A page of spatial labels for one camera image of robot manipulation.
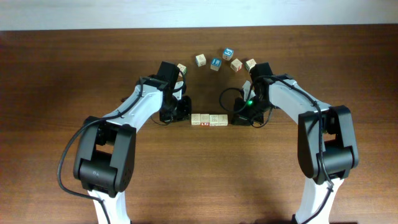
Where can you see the wooden block blue H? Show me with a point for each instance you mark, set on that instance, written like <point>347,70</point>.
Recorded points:
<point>204,119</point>

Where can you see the blue L wooden block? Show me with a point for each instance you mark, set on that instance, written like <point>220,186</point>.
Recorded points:
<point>215,64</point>

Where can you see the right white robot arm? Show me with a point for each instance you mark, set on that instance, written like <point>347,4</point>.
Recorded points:
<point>326,144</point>

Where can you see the wooden block red letter side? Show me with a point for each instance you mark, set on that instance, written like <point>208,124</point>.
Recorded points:
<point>195,119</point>

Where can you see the wooden block pineapple K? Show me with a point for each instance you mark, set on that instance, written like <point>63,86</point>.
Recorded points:
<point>214,119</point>

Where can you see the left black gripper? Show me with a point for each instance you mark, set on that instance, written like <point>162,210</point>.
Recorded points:
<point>182,115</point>

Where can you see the wooden block red edge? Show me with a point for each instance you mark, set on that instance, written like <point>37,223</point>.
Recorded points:
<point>236,65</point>

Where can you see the wooden block green edge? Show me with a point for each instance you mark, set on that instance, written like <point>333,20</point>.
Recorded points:
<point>249,64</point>

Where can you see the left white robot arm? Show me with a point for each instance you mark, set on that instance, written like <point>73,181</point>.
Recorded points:
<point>105,157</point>

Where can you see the wooden block green side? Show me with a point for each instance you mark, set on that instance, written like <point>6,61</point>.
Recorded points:
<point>183,70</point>

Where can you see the wooden block red trim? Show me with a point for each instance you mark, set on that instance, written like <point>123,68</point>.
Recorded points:
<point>222,119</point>

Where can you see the plain wooden block top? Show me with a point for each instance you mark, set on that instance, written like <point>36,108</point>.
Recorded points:
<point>200,60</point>

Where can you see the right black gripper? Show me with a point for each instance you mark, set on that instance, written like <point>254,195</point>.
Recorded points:
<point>240,117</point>

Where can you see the blue S wooden block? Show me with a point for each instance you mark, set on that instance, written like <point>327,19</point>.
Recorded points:
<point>227,54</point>

